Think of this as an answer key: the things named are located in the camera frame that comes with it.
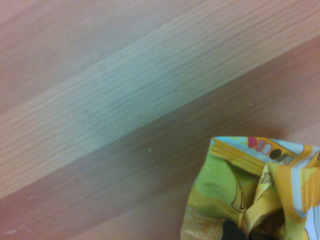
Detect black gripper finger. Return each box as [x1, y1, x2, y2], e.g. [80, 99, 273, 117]
[222, 221, 249, 240]

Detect yellow chip bag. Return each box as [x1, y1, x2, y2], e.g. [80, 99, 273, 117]
[180, 136, 320, 240]

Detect brown wood coffee table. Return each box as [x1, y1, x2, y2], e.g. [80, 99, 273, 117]
[0, 0, 320, 240]

